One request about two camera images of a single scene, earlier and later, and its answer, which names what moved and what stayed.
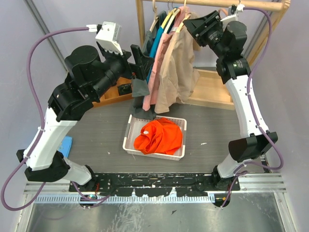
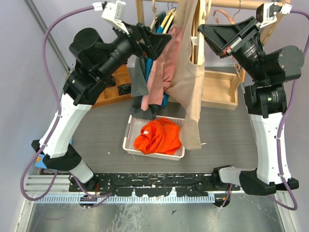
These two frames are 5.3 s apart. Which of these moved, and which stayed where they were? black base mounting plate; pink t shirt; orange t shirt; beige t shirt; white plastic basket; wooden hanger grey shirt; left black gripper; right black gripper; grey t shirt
Moved: left black gripper; beige t shirt; right black gripper
Stayed: white plastic basket; orange t shirt; wooden hanger grey shirt; black base mounting plate; grey t shirt; pink t shirt
